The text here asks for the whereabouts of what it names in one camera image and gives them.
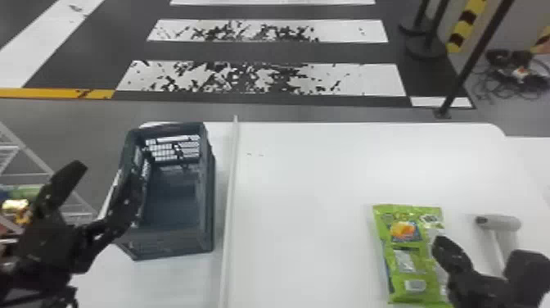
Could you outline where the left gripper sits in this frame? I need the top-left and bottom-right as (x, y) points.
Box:
(16, 160), (148, 282)

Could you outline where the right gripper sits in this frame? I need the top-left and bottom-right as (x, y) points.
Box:
(431, 234), (550, 308)

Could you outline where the hand scanner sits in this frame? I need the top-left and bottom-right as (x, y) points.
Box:
(474, 213), (524, 274)

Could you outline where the green snack packet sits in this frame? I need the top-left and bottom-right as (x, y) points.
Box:
(0, 184), (45, 202)
(371, 203), (453, 308)

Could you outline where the yellow snack packet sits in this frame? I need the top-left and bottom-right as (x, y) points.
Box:
(1, 198), (34, 226)

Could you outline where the blue basket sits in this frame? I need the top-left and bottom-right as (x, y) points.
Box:
(113, 121), (217, 261)

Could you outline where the black cable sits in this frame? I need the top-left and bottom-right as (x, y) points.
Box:
(471, 48), (550, 103)

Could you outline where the black slanted post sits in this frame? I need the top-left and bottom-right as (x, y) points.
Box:
(433, 0), (516, 120)

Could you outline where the black post on round foot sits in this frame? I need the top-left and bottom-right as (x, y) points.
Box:
(399, 0), (433, 37)
(405, 0), (452, 60)

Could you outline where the yellow black striped post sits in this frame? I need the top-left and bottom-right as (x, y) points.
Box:
(444, 0), (489, 55)

